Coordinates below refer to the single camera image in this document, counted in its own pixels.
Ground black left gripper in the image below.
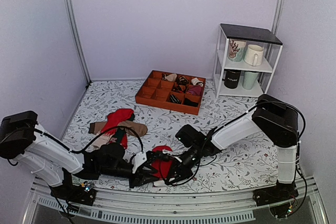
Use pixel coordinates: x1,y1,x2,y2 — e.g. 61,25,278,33
100,162,160,189

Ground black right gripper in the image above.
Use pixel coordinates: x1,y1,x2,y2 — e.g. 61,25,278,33
167,146,203,186

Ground red santa sock pair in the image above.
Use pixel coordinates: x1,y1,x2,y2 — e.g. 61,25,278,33
152,145,173,188

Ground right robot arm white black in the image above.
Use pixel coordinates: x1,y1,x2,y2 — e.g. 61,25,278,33
164,94,304,201

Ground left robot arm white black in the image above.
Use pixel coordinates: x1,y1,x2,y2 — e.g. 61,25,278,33
1,111,159,200

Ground black striped socks in tray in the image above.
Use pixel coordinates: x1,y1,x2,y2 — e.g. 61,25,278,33
169,94,183,104

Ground purple socks in tray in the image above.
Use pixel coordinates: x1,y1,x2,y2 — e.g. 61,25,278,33
186,85,203,96

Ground brown patterned socks in tray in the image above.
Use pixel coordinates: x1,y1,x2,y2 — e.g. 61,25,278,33
172,76,191,93

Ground white brown socks in tray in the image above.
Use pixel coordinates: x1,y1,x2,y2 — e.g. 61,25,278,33
191,77,204,87

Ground beige rolled socks in tray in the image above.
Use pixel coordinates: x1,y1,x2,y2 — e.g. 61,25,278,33
162,73,177,82

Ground dark green patterned sock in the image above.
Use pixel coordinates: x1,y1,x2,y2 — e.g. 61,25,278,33
107,128,128,149

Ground red sock in pile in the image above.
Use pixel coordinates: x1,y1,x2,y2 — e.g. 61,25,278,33
100,109,134,136

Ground floral table cloth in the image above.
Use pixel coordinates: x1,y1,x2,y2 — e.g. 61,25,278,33
52,79,299,194

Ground orange divided organizer tray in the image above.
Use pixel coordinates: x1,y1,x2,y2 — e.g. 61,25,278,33
135,70,206,115

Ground black mug with text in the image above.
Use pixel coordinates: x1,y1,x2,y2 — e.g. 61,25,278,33
224,69,241,89

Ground pale green mug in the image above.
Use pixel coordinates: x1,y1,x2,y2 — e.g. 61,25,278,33
242,71,259,90

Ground white shelf rack black top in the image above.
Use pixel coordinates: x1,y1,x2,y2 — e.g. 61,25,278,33
213,24,283,97

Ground floral patterned mug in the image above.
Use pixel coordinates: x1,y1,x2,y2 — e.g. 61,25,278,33
228,39,247,62

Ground cream white mug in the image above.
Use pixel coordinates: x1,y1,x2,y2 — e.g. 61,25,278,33
244,44,264,67

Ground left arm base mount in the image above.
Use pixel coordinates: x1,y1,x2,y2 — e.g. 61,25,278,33
50,181,97,206

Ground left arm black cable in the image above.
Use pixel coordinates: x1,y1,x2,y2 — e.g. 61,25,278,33
0,125,144,167

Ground aluminium front table rail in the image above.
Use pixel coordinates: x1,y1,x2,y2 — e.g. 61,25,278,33
23,178,331,223

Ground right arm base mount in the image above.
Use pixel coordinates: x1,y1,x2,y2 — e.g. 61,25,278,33
253,181,299,206

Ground left aluminium frame post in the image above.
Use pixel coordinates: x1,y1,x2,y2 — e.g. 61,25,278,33
64,0,92,87

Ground aluminium frame post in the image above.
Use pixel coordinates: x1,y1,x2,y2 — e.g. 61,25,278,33
271,0,285,35
64,0,92,87

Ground right aluminium frame post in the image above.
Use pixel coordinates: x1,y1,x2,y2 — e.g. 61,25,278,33
271,0,285,35

